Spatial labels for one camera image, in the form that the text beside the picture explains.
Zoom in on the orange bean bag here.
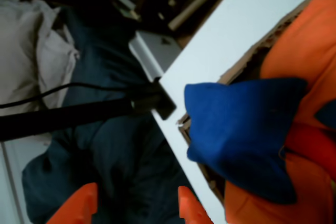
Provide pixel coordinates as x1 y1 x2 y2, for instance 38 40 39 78
224 152 336 224
258 0 336 130

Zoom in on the beige rod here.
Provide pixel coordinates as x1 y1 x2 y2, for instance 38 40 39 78
167 0 232 31

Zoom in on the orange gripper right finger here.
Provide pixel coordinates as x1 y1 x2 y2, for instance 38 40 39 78
178 185 214 224

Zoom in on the person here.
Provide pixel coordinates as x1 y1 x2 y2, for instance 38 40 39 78
21 6 203 224

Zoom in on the cardboard box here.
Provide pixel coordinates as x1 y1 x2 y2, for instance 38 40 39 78
176 0 336 210

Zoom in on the thin black cable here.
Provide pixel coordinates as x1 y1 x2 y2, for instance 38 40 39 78
0 82 132 109

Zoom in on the red bean bag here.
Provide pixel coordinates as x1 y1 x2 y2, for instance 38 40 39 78
283 121 336 180

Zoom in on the blue bean bag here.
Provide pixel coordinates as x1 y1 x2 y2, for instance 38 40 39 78
183 78 308 205

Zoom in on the black clamp with bar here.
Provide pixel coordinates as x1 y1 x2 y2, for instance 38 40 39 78
0 80 178 142

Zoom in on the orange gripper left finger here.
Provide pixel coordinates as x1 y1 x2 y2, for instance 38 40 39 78
46 182 98 224

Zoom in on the white cloth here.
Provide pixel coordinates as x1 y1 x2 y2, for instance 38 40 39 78
0 0 81 146

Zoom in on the silver computer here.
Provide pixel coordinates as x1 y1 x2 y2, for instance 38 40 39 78
128 30 182 83

